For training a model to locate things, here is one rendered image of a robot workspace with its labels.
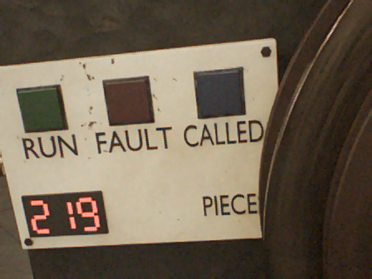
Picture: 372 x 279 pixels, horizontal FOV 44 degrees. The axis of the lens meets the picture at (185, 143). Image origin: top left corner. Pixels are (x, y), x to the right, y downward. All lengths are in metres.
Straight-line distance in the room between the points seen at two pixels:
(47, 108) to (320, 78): 0.25
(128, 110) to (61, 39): 0.09
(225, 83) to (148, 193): 0.13
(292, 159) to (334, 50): 0.07
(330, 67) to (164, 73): 0.17
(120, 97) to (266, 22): 0.14
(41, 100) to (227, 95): 0.17
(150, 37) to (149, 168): 0.12
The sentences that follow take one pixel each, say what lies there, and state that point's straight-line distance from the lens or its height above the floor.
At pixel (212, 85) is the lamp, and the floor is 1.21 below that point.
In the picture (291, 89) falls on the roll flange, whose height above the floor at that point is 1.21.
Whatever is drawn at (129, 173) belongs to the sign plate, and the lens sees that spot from 0.43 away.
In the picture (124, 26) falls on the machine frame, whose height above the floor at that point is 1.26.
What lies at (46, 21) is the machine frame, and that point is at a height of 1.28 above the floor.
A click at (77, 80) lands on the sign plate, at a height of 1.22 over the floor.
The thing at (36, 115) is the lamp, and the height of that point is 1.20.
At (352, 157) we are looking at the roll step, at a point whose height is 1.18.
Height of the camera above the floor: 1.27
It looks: 16 degrees down
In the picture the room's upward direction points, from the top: 6 degrees counter-clockwise
